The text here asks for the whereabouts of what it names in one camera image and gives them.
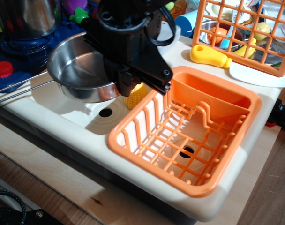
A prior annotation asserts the light blue toy cup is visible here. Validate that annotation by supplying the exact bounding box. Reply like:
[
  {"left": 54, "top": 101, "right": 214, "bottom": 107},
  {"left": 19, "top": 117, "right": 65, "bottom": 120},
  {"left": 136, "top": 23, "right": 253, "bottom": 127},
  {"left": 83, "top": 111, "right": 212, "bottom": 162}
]
[{"left": 175, "top": 10, "right": 198, "bottom": 38}]

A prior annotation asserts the yellow toy corn cob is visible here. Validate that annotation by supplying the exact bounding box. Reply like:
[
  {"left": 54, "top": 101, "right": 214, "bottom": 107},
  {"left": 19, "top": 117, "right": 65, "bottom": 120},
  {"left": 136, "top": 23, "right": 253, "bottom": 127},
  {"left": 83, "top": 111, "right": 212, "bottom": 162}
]
[{"left": 124, "top": 83, "right": 148, "bottom": 109}]

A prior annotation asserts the grey toy faucet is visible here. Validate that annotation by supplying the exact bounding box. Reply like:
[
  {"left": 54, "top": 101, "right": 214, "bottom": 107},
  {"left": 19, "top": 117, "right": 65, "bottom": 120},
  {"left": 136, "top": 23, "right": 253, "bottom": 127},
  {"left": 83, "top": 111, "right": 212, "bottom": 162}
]
[{"left": 157, "top": 21, "right": 181, "bottom": 55}]

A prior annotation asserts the black braided cable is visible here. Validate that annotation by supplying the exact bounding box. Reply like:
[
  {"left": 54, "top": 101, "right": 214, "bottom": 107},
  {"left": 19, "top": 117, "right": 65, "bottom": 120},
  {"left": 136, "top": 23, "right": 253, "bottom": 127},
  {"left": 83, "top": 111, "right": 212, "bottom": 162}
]
[{"left": 0, "top": 189, "right": 27, "bottom": 225}]

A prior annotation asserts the yellow handled toy knife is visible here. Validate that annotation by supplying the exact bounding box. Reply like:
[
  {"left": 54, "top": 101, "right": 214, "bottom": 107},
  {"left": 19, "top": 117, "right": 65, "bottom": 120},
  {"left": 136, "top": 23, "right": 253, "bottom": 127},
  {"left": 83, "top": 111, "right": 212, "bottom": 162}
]
[{"left": 190, "top": 45, "right": 285, "bottom": 88}]

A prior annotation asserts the black red clamp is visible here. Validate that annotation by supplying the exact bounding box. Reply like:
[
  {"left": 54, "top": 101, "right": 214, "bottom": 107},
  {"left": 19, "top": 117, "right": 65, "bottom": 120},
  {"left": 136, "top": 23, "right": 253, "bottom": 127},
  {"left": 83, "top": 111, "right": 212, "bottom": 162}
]
[{"left": 265, "top": 99, "right": 285, "bottom": 130}]

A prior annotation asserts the purple toy eggplant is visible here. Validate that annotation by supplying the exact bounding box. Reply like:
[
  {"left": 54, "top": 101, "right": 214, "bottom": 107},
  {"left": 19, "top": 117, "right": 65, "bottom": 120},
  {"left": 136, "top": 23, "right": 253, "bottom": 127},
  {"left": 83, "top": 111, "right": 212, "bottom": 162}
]
[{"left": 62, "top": 0, "right": 89, "bottom": 24}]

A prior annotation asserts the blue toy stove top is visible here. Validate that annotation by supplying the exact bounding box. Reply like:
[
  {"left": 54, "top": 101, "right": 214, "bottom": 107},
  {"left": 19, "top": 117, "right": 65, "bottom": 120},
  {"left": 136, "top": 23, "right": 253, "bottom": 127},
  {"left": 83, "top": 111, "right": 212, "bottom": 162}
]
[{"left": 0, "top": 21, "right": 84, "bottom": 89}]

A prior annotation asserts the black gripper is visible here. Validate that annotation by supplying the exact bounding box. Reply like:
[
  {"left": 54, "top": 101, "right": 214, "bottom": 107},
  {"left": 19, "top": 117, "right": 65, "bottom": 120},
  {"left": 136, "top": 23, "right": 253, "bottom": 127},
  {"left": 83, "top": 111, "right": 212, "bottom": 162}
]
[{"left": 81, "top": 18, "right": 173, "bottom": 97}]

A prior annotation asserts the stainless steel pan wire handle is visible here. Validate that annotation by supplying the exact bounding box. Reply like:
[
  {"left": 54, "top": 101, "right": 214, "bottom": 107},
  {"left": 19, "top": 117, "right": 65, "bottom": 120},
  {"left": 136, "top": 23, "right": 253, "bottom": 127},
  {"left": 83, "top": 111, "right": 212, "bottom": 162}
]
[{"left": 0, "top": 35, "right": 121, "bottom": 105}]

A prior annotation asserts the large stainless steel pot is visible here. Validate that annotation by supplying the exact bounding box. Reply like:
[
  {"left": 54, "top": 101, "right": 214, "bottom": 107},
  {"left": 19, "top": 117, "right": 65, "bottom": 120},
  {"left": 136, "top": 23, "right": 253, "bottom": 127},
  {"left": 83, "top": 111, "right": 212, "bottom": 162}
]
[{"left": 0, "top": 0, "right": 62, "bottom": 40}]

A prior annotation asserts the orange transparent bowl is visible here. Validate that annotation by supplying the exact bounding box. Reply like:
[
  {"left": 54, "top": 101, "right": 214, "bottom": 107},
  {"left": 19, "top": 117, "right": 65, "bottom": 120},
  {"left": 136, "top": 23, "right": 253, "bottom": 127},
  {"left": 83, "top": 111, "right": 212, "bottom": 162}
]
[{"left": 169, "top": 0, "right": 188, "bottom": 19}]

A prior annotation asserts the small steel pot behind rack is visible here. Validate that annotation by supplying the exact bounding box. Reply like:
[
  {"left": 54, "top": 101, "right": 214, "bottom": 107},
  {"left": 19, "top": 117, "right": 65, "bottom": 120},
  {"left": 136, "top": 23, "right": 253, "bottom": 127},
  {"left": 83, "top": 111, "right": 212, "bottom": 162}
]
[{"left": 199, "top": 19, "right": 246, "bottom": 52}]

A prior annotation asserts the orange upright grid rack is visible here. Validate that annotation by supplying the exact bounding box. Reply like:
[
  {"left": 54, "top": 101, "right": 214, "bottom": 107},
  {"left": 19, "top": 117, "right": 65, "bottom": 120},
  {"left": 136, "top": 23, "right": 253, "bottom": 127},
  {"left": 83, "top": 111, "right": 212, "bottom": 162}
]
[{"left": 192, "top": 0, "right": 285, "bottom": 77}]

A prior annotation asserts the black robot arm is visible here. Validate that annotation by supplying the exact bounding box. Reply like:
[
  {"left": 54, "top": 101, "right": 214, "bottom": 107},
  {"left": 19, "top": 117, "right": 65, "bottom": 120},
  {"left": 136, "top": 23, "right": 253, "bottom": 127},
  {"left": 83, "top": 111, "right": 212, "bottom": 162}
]
[{"left": 81, "top": 0, "right": 176, "bottom": 96}]

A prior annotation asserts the magenta toy fruit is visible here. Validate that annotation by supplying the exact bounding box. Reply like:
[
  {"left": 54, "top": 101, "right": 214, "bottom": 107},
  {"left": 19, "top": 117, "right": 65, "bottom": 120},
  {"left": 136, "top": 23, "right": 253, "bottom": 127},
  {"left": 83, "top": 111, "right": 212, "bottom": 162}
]
[{"left": 91, "top": 2, "right": 99, "bottom": 20}]

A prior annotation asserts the red stove knob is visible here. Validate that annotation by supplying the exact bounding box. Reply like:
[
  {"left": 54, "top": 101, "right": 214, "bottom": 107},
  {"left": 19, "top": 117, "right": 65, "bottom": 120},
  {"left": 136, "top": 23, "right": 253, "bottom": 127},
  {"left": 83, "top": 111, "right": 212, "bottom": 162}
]
[{"left": 0, "top": 61, "right": 14, "bottom": 78}]

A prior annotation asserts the pale yellow toy potato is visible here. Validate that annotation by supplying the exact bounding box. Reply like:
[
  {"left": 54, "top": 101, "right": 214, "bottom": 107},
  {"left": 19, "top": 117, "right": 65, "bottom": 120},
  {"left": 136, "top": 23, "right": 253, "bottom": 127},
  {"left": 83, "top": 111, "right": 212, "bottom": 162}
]
[{"left": 254, "top": 22, "right": 270, "bottom": 41}]

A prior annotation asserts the light green toy egg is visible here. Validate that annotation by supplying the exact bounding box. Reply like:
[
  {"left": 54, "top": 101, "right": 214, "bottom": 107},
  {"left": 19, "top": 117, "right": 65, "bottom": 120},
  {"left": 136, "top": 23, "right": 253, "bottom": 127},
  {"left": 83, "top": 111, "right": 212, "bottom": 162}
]
[{"left": 165, "top": 1, "right": 175, "bottom": 11}]

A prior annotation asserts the orange plastic drying rack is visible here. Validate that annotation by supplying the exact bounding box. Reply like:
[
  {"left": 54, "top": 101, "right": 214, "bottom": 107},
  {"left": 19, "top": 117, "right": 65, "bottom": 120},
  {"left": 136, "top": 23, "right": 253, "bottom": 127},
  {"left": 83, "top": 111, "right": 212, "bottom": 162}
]
[{"left": 108, "top": 66, "right": 262, "bottom": 197}]

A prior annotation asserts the yellow toy banana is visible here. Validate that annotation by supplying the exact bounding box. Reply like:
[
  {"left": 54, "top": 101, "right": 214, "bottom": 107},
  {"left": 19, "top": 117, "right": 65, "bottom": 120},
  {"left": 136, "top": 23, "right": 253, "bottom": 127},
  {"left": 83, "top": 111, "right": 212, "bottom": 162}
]
[{"left": 233, "top": 38, "right": 257, "bottom": 58}]

